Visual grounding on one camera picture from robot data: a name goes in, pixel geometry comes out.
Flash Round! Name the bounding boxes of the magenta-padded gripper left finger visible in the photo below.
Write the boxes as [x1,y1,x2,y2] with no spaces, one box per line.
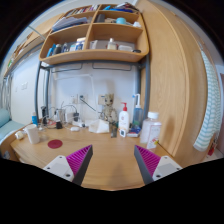
[43,144,94,187]

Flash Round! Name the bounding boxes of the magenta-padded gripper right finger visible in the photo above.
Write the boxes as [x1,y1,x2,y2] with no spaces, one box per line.
[133,144,183,185]

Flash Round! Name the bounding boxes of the clear white-capped drink bottle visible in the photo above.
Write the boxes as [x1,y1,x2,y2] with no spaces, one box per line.
[139,111,163,150]

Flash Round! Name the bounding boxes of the flat round red coaster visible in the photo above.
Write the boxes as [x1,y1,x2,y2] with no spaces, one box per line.
[47,139,64,150]

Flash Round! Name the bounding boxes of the small white wrapped roll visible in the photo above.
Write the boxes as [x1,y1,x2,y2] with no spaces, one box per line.
[14,130,25,140]

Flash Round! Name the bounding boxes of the small blue bottle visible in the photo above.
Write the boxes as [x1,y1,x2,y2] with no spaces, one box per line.
[31,111,39,127]

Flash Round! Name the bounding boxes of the black electric shaver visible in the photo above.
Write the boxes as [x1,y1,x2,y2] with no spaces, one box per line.
[40,105,49,126]

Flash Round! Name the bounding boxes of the clear spray bottle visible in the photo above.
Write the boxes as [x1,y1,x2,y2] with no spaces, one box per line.
[132,93,144,128]

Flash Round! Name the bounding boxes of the white red-pump dispenser bottle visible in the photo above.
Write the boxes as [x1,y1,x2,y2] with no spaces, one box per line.
[118,102,130,134]

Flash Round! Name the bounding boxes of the teal bed with pillow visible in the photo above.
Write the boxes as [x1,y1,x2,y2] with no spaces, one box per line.
[0,108,26,143]

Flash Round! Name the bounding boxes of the striped hanging towel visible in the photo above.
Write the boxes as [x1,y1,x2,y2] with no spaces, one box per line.
[193,49,223,153]

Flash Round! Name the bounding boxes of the brown tree creature figurine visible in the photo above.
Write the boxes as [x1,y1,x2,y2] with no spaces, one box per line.
[99,93,118,125]

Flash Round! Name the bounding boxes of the wooden shelf unit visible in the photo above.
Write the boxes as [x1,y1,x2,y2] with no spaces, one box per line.
[39,2,150,66]

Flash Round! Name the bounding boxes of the grey metal bed frame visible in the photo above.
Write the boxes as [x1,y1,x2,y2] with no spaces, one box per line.
[34,54,151,126]

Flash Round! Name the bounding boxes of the long wooden wall shelf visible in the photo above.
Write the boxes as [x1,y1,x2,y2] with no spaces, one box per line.
[3,13,64,78]

